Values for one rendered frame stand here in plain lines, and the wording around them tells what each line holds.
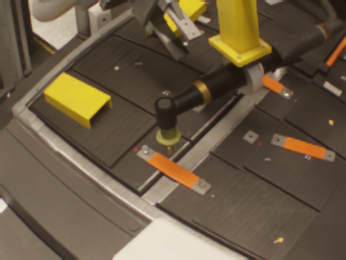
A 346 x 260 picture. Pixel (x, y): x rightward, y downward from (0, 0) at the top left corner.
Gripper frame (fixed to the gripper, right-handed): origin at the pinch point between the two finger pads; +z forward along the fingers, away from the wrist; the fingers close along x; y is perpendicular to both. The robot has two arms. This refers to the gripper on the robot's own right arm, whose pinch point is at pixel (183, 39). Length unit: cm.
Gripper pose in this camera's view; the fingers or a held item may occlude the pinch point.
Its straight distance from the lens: 111.8
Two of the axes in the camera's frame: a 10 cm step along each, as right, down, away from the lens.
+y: 8.2, -4.7, 3.3
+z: 5.3, 8.4, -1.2
